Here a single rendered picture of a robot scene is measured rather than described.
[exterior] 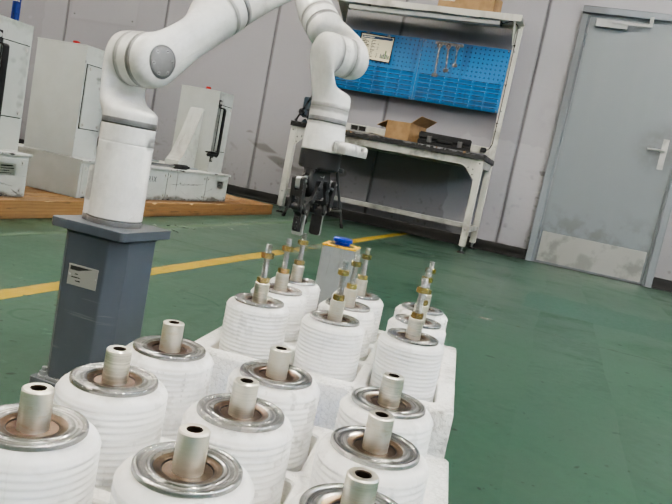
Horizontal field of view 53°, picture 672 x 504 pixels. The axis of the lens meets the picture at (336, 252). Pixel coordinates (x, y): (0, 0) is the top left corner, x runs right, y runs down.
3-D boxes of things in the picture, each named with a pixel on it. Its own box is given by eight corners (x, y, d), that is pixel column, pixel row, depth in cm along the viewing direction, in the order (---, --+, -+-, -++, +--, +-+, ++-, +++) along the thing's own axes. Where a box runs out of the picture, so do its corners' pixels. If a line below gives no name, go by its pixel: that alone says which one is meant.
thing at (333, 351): (327, 421, 108) (349, 313, 106) (353, 448, 100) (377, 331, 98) (271, 420, 104) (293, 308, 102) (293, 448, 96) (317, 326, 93)
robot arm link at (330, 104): (312, 117, 115) (353, 127, 120) (329, 26, 113) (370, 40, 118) (292, 115, 121) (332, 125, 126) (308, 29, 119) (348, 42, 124)
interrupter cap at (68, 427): (-54, 437, 45) (-53, 427, 45) (18, 402, 52) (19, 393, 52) (49, 466, 44) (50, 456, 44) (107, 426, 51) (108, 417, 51)
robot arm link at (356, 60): (380, 59, 119) (354, 15, 126) (340, 46, 114) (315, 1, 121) (360, 90, 123) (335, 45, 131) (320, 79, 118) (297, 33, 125)
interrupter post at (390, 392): (374, 407, 67) (381, 375, 66) (377, 400, 69) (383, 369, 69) (398, 413, 66) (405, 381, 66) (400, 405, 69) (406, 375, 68)
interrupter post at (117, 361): (94, 384, 59) (100, 348, 58) (108, 377, 61) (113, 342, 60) (119, 391, 58) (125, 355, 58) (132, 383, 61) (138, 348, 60)
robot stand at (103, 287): (27, 383, 117) (50, 215, 113) (83, 365, 131) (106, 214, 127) (95, 408, 113) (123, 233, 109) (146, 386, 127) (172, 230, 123)
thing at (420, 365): (364, 434, 106) (387, 324, 104) (423, 452, 104) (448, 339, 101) (348, 456, 97) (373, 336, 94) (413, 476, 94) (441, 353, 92)
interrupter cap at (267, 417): (181, 421, 55) (183, 413, 55) (214, 393, 62) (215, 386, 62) (270, 444, 54) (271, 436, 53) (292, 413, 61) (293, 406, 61)
